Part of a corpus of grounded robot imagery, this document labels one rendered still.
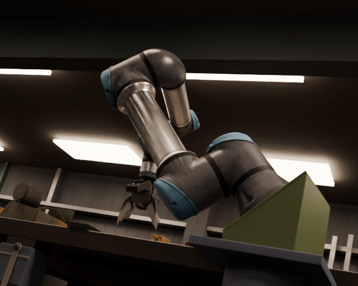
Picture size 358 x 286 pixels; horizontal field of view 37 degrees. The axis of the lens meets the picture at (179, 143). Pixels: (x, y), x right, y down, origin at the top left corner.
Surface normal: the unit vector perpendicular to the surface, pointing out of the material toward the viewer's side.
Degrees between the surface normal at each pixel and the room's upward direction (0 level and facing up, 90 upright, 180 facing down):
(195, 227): 90
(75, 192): 90
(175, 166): 82
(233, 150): 79
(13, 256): 90
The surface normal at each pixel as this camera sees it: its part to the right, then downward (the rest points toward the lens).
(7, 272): -0.40, -0.43
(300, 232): 0.86, 0.03
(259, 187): -0.45, -0.68
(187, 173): -0.18, -0.63
